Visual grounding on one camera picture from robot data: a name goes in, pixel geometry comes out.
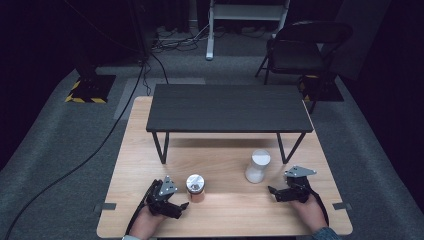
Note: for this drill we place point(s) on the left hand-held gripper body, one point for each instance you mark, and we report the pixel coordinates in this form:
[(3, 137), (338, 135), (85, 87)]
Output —
[(156, 201)]

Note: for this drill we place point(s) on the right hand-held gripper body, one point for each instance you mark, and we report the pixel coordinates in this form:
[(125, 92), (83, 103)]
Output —
[(296, 191)]

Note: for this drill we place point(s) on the spice jar with metal lid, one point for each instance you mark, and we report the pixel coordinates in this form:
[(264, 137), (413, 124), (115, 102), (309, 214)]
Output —
[(195, 188)]

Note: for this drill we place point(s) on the white salt jar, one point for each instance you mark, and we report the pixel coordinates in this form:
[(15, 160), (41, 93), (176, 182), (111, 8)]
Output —
[(257, 166)]

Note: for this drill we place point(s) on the person's left hand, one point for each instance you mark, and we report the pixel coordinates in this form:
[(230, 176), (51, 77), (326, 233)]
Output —
[(145, 223)]

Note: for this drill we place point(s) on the person's right hand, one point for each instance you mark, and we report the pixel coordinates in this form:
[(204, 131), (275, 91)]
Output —
[(313, 213)]

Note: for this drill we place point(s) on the grey tape strip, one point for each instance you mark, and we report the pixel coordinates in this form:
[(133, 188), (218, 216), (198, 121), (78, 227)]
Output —
[(106, 206), (341, 206)]

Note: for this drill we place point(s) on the black low shelf table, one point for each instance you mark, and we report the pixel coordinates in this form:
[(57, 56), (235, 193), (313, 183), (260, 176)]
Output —
[(226, 108)]

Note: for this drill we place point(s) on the black yellow striped stand base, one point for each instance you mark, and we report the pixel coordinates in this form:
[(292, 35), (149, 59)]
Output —
[(91, 88), (325, 90)]

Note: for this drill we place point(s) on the black folding chair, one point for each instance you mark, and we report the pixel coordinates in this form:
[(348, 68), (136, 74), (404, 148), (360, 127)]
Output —
[(296, 50)]

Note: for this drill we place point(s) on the white metal stand frame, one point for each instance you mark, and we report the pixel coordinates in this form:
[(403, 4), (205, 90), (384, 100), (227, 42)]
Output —
[(245, 11)]

